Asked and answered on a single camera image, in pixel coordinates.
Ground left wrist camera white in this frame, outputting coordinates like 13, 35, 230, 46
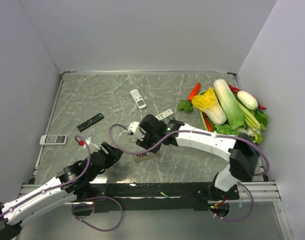
77, 135, 100, 153

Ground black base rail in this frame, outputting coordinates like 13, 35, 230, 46
77, 182, 240, 213

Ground red pepper in tray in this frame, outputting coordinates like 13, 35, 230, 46
202, 113, 213, 132

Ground white remote middle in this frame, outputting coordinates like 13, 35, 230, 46
156, 108, 174, 120

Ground orange carrot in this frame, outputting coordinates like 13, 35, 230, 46
187, 82, 201, 101

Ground green napa cabbage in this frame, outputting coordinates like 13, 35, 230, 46
213, 79, 245, 130

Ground yellow napa cabbage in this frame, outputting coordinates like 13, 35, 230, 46
191, 87, 227, 125

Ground green plastic tray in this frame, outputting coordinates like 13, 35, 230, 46
197, 89, 258, 145

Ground green battery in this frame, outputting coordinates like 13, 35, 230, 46
160, 191, 170, 199

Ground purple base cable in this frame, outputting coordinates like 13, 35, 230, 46
71, 196, 124, 232

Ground white remote with blue button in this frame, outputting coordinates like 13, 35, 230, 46
133, 152, 160, 163

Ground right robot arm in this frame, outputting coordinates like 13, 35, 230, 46
128, 114, 259, 199

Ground green leaf by carrot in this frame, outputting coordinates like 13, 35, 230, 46
176, 100, 193, 113

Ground green lettuce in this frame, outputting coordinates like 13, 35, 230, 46
213, 124, 240, 136

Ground white eggplant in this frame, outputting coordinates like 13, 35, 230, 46
237, 90, 259, 110

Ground bok choy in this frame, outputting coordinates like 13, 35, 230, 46
236, 127, 263, 144

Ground red chili pepper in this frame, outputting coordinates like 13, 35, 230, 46
228, 84, 267, 110

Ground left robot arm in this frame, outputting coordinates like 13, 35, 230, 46
0, 142, 123, 240

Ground white remote far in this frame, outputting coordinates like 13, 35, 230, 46
130, 89, 147, 110

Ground celery stalks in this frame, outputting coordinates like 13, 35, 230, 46
238, 103, 266, 131

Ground black remote control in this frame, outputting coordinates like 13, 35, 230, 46
77, 113, 104, 132

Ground white grey remote left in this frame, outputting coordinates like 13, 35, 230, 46
39, 135, 68, 146

